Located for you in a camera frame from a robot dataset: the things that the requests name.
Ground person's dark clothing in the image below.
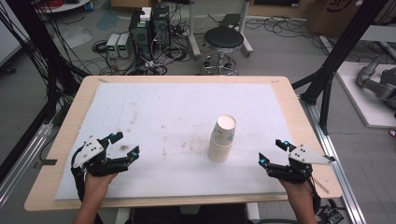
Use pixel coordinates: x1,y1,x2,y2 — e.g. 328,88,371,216
124,203,250,224

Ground person's right hand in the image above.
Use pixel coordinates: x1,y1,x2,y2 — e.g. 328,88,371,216
277,178,313,203

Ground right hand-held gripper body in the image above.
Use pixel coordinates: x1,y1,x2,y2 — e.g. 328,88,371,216
266,144,337,185

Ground small white box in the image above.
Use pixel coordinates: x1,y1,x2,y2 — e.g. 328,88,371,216
139,7,153,22

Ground small electronic board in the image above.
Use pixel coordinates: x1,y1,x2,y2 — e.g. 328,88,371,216
317,204,346,224

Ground black computer tower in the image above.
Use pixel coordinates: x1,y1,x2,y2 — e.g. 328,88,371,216
151,5,172,60
128,11,154,62

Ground black round stool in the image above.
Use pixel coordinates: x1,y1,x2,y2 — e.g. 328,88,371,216
199,25,246,77

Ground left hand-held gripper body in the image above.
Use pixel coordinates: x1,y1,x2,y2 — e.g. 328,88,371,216
70,135,131,178

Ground stack of white paper cups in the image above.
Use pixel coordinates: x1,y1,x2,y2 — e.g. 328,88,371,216
206,114,237,164

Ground brown cardboard box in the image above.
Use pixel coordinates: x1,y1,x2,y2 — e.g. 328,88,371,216
304,0,396,39

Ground white foam mat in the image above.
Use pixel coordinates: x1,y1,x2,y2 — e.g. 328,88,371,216
53,81,295,201

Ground tangle of floor cables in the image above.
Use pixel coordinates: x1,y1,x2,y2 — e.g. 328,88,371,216
90,38,200,77

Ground white desk leg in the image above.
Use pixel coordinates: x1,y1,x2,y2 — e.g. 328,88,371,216
186,0,203,61
236,0,254,58

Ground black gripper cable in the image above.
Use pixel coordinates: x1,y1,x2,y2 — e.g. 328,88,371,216
70,154,88,203
305,177,322,217

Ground black metal frame with cables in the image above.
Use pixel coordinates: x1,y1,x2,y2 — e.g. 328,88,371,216
0,0,92,127

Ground person's left hand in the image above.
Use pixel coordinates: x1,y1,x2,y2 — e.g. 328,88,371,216
83,172,119,203

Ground aluminium rail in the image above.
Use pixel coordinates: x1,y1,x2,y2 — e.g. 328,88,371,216
299,95,368,224
0,120,54,208

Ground white base board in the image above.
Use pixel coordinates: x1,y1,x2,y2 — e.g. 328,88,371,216
335,61,396,130

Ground grey bench power supply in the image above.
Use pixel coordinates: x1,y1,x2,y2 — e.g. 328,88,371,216
106,33,121,59
117,33,133,60

